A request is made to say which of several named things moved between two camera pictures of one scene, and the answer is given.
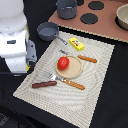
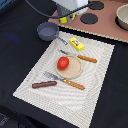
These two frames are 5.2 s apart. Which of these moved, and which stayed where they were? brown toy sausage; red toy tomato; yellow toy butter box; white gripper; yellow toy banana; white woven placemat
Moved: white gripper; yellow toy banana
Stayed: yellow toy butter box; red toy tomato; white woven placemat; brown toy sausage
